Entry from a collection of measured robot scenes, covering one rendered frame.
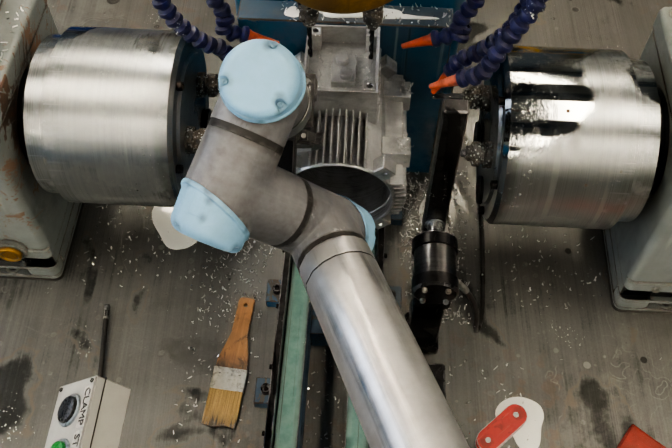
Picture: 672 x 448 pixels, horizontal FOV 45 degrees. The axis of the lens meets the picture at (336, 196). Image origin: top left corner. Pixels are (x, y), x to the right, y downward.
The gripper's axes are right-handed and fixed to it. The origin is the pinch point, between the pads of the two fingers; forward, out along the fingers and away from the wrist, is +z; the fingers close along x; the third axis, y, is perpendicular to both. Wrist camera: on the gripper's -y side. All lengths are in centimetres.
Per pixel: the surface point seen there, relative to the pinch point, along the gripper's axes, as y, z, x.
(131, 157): -2.4, -2.1, 20.4
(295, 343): -25.8, 5.0, -1.6
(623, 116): 5.7, -4.0, -41.6
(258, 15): 18.9, 4.7, 6.1
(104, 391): -29.8, -15.5, 17.7
